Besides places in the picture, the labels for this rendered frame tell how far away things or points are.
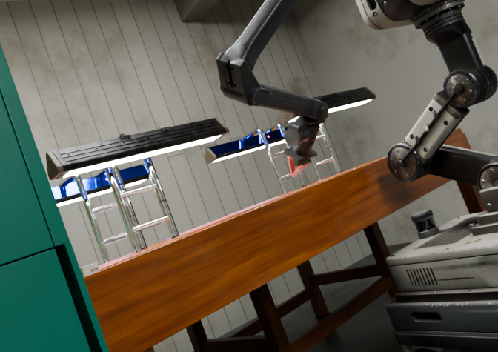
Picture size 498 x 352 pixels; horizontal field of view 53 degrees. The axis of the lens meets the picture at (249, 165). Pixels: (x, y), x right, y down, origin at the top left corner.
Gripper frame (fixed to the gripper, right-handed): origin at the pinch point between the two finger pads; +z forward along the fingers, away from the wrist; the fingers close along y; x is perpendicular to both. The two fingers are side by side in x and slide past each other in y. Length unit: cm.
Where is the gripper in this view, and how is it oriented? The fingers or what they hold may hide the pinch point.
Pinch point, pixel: (293, 174)
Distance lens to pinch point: 165.3
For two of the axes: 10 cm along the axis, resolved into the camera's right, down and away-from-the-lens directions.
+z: -2.5, 8.2, 5.2
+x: 6.7, 5.3, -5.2
